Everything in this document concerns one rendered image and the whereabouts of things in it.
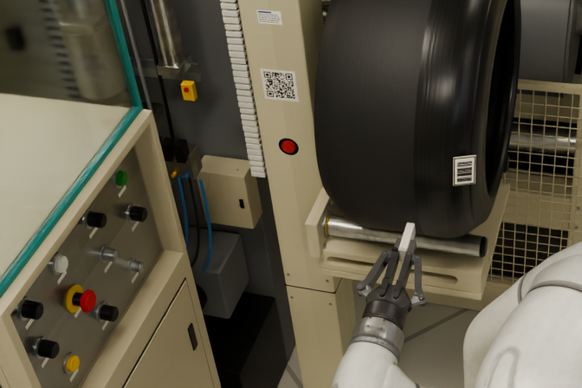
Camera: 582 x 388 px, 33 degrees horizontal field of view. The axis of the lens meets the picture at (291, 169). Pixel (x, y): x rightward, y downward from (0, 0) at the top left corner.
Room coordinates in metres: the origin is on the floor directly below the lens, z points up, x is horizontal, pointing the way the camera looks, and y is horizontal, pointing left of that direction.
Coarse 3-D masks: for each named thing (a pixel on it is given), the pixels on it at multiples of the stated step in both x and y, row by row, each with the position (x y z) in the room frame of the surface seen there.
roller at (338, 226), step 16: (336, 224) 1.56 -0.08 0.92; (352, 224) 1.55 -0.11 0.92; (368, 240) 1.52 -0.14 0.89; (384, 240) 1.51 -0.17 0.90; (416, 240) 1.48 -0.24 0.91; (432, 240) 1.47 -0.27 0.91; (448, 240) 1.46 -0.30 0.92; (464, 240) 1.45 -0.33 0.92; (480, 240) 1.44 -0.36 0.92; (480, 256) 1.43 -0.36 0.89
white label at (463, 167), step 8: (456, 160) 1.32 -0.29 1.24; (464, 160) 1.32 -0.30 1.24; (472, 160) 1.32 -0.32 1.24; (456, 168) 1.32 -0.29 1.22; (464, 168) 1.32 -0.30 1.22; (472, 168) 1.32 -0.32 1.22; (456, 176) 1.32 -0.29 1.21; (464, 176) 1.32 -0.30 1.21; (472, 176) 1.32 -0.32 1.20; (456, 184) 1.32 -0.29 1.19
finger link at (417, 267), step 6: (414, 258) 1.29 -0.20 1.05; (420, 258) 1.28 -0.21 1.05; (414, 264) 1.27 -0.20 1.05; (420, 264) 1.27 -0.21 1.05; (414, 270) 1.26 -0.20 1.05; (420, 270) 1.26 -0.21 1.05; (420, 276) 1.24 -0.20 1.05; (420, 282) 1.23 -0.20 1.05; (420, 288) 1.22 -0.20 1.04; (420, 294) 1.20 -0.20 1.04; (420, 300) 1.20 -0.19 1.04
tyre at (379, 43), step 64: (384, 0) 1.53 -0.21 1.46; (448, 0) 1.49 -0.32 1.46; (512, 0) 1.73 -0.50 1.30; (320, 64) 1.50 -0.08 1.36; (384, 64) 1.43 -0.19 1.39; (448, 64) 1.40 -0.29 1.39; (512, 64) 1.75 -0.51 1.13; (320, 128) 1.44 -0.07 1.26; (384, 128) 1.38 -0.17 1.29; (448, 128) 1.34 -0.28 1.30; (384, 192) 1.36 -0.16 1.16; (448, 192) 1.32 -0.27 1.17
